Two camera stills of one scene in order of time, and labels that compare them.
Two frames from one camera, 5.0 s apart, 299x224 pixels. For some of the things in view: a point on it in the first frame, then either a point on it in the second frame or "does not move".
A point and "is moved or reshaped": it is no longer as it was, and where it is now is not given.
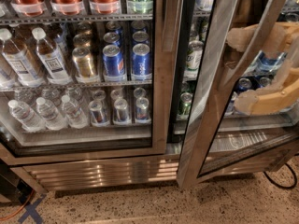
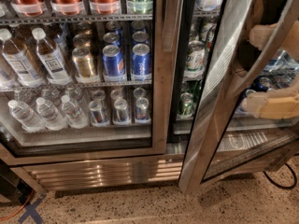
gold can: (83, 62) does not move
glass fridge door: (213, 148) is moved or reshaped
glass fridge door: (83, 70) does not move
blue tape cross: (31, 210) does not move
